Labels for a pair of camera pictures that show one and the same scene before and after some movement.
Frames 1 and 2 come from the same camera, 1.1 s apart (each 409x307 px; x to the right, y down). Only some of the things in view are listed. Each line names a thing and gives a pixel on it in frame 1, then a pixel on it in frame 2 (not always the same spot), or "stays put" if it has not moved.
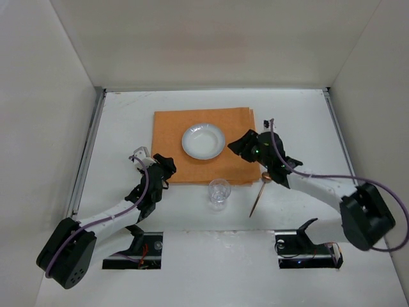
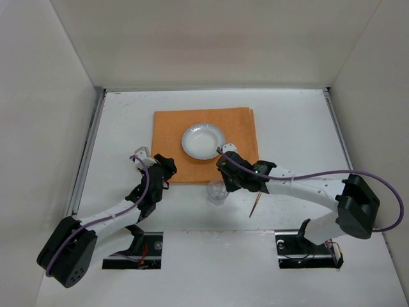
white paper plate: x=203 y=141 stays put
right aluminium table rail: x=329 y=100 stays put
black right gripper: x=252 y=147 to x=227 y=173
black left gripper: x=165 y=163 stays put
